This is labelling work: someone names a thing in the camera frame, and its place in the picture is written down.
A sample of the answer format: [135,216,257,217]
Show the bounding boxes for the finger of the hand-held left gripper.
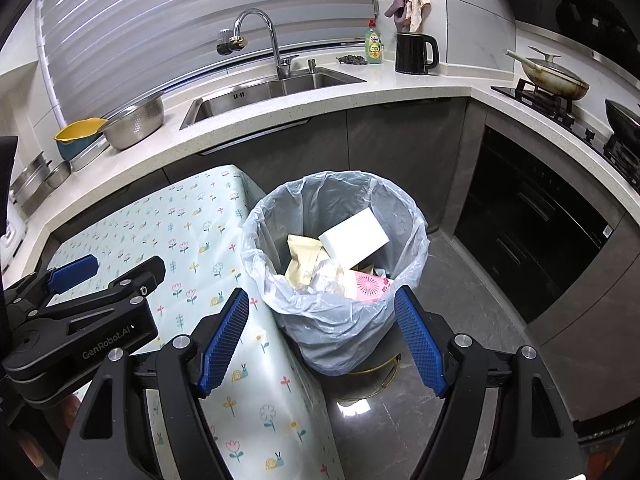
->
[102,255,166,302]
[4,254,100,311]

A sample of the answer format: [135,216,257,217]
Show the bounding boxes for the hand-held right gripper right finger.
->
[393,286,583,480]

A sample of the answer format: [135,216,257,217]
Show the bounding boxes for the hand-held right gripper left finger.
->
[59,287,251,480]

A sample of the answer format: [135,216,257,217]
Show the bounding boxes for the pink packet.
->
[349,269,394,306]

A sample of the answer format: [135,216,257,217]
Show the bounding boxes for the bin with plastic liner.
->
[240,170,431,377]

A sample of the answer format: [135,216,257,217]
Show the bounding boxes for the beige paper bag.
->
[285,233,332,289]

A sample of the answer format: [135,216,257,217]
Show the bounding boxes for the white foam block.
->
[318,207,391,267]

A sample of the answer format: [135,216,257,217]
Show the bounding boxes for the person's left hand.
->
[62,392,87,432]

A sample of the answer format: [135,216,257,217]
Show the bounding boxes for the floral tablecloth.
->
[37,163,347,480]

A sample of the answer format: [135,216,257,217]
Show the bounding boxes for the white rice cooker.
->
[0,207,27,262]

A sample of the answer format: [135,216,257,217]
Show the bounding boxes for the small steel bowl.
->
[45,160,74,189]

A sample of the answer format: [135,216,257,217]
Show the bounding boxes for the stack of steel pots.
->
[10,152,54,206]

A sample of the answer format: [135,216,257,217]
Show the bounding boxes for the grey tray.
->
[70,135,112,172]

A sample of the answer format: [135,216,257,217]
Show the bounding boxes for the yellow and blue basin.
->
[54,117,109,161]

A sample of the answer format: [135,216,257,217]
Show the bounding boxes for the steel colander bowl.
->
[101,92,166,151]

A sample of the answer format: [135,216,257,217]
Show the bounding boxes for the built-in black oven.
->
[453,124,624,325]

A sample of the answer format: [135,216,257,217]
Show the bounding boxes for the grey kitchen cabinets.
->
[45,97,486,241]

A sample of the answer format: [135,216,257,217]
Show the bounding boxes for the steel sink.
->
[179,66,368,131]

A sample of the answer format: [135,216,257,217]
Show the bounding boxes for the black gas stove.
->
[490,78,640,192]

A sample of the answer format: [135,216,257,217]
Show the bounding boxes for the grey window blind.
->
[34,0,377,127]

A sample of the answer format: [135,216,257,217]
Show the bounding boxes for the chrome faucet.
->
[215,8,296,81]

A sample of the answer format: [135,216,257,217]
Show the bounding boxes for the black kettle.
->
[394,32,440,75]

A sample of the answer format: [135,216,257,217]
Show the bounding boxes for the wok with glass lid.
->
[504,45,591,101]

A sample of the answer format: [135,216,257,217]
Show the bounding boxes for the green dish soap bottle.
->
[363,19,385,66]

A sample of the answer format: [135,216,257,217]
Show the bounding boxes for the black wok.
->
[603,98,640,144]

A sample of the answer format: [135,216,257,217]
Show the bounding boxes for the purple hanging cloth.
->
[383,0,412,31]

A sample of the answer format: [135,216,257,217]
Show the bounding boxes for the cream hanging cloth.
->
[402,0,432,34]

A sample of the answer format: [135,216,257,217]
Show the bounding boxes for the black range hood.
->
[495,0,640,62]

